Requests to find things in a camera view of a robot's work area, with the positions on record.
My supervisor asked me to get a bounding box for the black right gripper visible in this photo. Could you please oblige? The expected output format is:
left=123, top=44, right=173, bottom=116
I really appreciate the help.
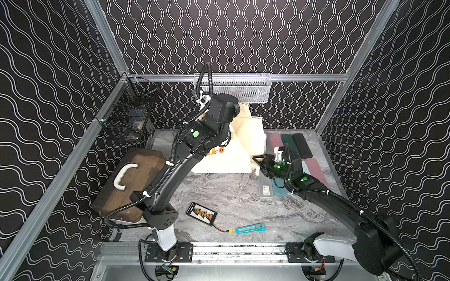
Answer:
left=252, top=153, right=291, bottom=184

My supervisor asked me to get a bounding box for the teal pencil case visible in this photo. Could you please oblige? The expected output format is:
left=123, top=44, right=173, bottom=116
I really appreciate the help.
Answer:
left=271, top=178, right=288, bottom=197

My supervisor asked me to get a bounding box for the dark green pencil case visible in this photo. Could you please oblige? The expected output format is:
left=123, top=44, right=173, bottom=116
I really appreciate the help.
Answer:
left=281, top=134, right=300, bottom=160

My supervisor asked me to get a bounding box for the light blue pencil case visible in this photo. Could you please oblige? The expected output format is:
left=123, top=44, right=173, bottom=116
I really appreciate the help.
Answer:
left=302, top=161, right=311, bottom=174

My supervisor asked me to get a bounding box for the black pencil case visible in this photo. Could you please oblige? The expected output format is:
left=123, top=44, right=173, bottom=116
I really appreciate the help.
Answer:
left=292, top=133, right=313, bottom=159

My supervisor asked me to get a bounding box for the cream canvas tote bag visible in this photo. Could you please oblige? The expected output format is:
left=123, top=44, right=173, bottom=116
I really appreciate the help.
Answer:
left=192, top=104, right=267, bottom=174

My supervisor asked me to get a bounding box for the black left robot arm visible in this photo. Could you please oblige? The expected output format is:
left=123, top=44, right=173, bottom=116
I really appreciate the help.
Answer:
left=104, top=94, right=240, bottom=252

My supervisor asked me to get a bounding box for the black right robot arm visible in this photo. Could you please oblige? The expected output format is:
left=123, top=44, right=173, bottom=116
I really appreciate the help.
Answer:
left=253, top=154, right=423, bottom=281

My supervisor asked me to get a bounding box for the teal utility knife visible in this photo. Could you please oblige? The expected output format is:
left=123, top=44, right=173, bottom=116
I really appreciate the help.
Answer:
left=235, top=223, right=267, bottom=234

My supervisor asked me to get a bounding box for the black battery pack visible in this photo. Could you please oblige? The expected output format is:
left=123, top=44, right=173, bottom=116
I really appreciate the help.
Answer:
left=185, top=202, right=218, bottom=226

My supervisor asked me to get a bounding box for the white wire mesh basket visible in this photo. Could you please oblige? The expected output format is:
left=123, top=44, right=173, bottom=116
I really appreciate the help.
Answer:
left=212, top=73, right=272, bottom=104

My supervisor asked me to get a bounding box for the brown storage box white handle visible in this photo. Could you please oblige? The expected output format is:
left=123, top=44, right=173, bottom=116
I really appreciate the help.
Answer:
left=92, top=148, right=166, bottom=218

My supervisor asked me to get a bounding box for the black wire basket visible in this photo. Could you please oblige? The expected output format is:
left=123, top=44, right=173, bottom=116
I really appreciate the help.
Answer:
left=100, top=77, right=161, bottom=143

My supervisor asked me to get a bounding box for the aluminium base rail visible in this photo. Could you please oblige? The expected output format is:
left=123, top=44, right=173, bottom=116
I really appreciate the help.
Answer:
left=98, top=239, right=358, bottom=266

